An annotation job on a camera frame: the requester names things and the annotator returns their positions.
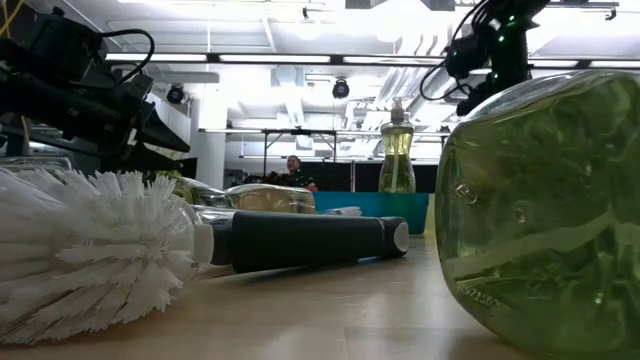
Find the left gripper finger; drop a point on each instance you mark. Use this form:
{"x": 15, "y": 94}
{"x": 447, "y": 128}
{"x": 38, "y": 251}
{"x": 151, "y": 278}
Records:
{"x": 160, "y": 137}
{"x": 145, "y": 162}

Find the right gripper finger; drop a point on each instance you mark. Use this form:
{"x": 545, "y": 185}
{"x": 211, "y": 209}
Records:
{"x": 475, "y": 100}

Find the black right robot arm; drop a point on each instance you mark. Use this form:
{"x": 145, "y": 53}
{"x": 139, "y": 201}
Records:
{"x": 520, "y": 10}

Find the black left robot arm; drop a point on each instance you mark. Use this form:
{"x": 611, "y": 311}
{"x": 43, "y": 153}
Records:
{"x": 55, "y": 50}

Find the small green potted plant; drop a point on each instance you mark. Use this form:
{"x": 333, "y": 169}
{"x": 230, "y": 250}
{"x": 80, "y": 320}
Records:
{"x": 167, "y": 175}

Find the black computer monitor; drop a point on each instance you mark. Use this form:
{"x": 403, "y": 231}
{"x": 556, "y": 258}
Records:
{"x": 189, "y": 169}

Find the black ceiling spotlight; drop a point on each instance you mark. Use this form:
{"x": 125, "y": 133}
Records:
{"x": 341, "y": 90}
{"x": 176, "y": 95}

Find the white building column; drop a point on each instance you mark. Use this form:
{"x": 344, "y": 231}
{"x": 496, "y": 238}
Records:
{"x": 210, "y": 150}

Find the black room divider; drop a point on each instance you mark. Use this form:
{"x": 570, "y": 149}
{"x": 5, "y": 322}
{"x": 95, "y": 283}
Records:
{"x": 362, "y": 177}

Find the long ceiling light bar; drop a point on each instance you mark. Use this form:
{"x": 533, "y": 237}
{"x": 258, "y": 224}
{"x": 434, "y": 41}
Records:
{"x": 275, "y": 58}

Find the person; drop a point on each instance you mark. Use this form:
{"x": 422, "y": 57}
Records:
{"x": 295, "y": 177}

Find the blue plastic bin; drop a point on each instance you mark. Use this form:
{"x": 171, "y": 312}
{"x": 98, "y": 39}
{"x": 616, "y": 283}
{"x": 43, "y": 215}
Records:
{"x": 370, "y": 210}

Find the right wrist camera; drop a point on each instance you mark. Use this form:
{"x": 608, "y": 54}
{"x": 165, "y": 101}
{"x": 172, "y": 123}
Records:
{"x": 465, "y": 57}

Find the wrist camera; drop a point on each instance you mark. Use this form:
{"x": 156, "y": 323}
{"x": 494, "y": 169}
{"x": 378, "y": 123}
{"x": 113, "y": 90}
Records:
{"x": 465, "y": 57}
{"x": 137, "y": 87}

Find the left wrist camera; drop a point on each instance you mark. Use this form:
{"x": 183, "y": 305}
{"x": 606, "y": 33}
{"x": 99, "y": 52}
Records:
{"x": 137, "y": 87}

